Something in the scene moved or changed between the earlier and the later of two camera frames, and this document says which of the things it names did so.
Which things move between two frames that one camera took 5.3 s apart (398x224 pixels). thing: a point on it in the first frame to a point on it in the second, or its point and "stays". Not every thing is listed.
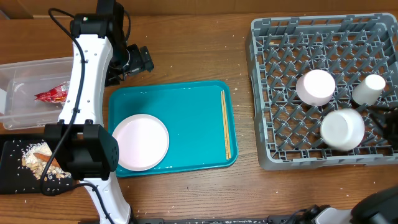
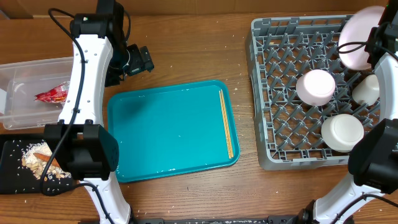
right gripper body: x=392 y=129 to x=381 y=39
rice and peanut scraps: x=38 y=165 stays
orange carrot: x=46 y=158 stays
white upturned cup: x=368 y=90 stays
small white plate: x=314 y=88 stays
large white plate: x=143 y=141 to x=354 y=35
